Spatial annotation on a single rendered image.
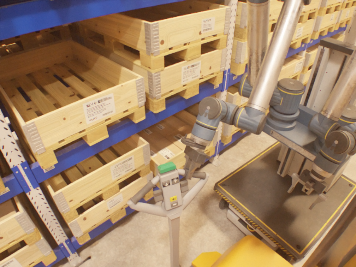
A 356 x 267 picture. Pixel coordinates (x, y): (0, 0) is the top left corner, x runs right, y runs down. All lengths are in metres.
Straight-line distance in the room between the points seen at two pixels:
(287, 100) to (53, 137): 1.60
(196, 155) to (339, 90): 0.79
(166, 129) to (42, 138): 1.68
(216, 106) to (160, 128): 1.86
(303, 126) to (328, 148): 0.96
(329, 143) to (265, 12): 0.81
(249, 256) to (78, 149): 1.25
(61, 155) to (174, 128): 1.55
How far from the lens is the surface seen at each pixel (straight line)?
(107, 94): 1.63
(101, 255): 2.60
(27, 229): 1.97
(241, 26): 2.47
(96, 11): 1.53
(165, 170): 1.18
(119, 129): 1.88
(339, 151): 1.29
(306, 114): 2.22
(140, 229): 2.66
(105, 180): 1.99
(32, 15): 1.42
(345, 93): 1.46
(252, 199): 2.50
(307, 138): 2.12
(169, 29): 1.78
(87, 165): 2.24
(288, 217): 2.47
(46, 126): 1.55
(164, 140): 2.78
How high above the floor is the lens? 2.27
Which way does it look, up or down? 38 degrees down
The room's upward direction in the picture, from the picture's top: straight up
